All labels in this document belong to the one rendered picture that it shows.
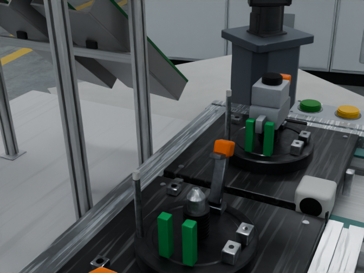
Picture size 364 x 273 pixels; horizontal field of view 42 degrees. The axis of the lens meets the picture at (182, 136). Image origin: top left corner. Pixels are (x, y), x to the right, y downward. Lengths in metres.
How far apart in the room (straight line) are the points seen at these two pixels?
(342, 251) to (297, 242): 0.05
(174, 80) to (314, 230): 0.40
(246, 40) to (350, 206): 0.43
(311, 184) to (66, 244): 0.32
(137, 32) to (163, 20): 3.24
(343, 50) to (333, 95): 2.48
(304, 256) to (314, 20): 3.23
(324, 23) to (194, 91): 2.52
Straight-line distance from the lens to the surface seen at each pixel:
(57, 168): 0.96
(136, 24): 0.73
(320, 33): 3.74
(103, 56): 0.78
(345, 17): 3.71
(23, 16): 0.81
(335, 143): 0.80
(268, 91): 0.69
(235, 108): 0.94
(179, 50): 3.99
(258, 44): 0.98
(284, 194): 0.66
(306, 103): 0.94
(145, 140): 0.79
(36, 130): 1.13
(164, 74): 0.84
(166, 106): 1.19
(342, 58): 3.79
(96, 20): 0.71
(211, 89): 1.30
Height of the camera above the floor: 1.33
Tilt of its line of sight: 27 degrees down
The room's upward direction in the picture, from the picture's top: 1 degrees counter-clockwise
